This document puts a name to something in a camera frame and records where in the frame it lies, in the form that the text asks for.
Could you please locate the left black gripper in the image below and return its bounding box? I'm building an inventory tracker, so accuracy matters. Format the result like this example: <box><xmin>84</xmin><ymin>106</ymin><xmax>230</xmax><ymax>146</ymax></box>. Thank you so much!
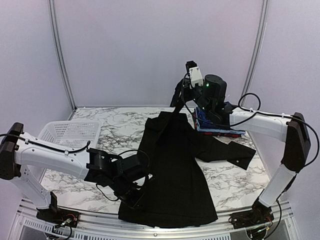
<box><xmin>110</xmin><ymin>176</ymin><xmax>148</xmax><ymax>210</ymax></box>

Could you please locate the black long sleeve shirt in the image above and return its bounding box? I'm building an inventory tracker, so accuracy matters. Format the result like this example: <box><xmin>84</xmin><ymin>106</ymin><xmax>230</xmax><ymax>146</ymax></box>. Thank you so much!
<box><xmin>117</xmin><ymin>79</ymin><xmax>257</xmax><ymax>229</ymax></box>

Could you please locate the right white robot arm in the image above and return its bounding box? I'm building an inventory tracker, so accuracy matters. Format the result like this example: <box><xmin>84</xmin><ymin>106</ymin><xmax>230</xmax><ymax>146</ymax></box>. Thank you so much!
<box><xmin>180</xmin><ymin>67</ymin><xmax>311</xmax><ymax>224</ymax></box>

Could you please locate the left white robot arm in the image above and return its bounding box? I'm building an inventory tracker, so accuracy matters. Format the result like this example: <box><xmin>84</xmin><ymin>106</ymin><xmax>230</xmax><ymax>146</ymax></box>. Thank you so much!
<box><xmin>0</xmin><ymin>122</ymin><xmax>151</xmax><ymax>223</ymax></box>

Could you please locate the blue plaid folded shirt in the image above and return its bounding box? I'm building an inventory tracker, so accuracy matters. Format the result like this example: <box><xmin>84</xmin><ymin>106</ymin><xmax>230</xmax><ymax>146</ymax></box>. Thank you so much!
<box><xmin>195</xmin><ymin>101</ymin><xmax>237</xmax><ymax>129</ymax></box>

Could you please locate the red plaid folded shirt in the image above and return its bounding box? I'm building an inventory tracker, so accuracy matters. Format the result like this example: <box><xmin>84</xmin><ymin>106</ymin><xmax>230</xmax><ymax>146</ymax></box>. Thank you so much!
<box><xmin>192</xmin><ymin>116</ymin><xmax>246</xmax><ymax>138</ymax></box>

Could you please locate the white plastic basket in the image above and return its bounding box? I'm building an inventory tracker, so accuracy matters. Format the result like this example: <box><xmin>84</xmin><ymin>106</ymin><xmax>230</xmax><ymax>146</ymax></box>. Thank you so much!
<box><xmin>38</xmin><ymin>120</ymin><xmax>102</xmax><ymax>149</ymax></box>

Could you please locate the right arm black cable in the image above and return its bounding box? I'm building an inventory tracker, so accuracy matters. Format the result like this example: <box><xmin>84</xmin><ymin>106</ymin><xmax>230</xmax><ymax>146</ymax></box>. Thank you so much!
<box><xmin>237</xmin><ymin>92</ymin><xmax>318</xmax><ymax>176</ymax></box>

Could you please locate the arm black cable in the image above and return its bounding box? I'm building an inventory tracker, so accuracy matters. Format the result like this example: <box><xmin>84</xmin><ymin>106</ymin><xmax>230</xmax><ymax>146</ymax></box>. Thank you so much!
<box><xmin>237</xmin><ymin>92</ymin><xmax>318</xmax><ymax>176</ymax></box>
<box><xmin>0</xmin><ymin>133</ymin><xmax>151</xmax><ymax>202</ymax></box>

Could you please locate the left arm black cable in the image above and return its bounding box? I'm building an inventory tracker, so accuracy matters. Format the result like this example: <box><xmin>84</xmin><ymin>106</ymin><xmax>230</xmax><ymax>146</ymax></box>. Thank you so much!
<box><xmin>0</xmin><ymin>133</ymin><xmax>151</xmax><ymax>202</ymax></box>

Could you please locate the front aluminium rail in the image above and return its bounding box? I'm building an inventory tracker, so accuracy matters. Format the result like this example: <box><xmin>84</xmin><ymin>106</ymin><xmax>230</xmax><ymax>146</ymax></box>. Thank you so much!
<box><xmin>8</xmin><ymin>198</ymin><xmax>301</xmax><ymax>240</ymax></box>

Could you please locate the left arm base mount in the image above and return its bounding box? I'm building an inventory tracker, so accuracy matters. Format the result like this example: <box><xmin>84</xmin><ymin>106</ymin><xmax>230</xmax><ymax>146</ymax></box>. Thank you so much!
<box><xmin>36</xmin><ymin>207</ymin><xmax>80</xmax><ymax>228</ymax></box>

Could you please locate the right aluminium frame post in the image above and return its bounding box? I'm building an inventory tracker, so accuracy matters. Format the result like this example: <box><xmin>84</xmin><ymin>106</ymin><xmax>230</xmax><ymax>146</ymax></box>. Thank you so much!
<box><xmin>240</xmin><ymin>0</ymin><xmax>270</xmax><ymax>97</ymax></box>

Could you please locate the aluminium frame post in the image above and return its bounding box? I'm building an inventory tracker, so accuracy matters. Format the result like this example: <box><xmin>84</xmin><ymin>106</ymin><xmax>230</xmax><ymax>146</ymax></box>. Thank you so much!
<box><xmin>47</xmin><ymin>0</ymin><xmax>77</xmax><ymax>112</ymax></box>
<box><xmin>240</xmin><ymin>0</ymin><xmax>270</xmax><ymax>97</ymax></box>

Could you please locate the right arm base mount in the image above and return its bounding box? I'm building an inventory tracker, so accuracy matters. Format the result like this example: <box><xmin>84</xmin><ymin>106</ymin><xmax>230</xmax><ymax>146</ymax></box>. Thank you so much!
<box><xmin>228</xmin><ymin>209</ymin><xmax>274</xmax><ymax>229</ymax></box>

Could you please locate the left aluminium frame post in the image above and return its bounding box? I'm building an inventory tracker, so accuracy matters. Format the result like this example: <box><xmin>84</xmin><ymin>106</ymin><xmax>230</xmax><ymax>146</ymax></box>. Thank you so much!
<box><xmin>47</xmin><ymin>0</ymin><xmax>77</xmax><ymax>112</ymax></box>

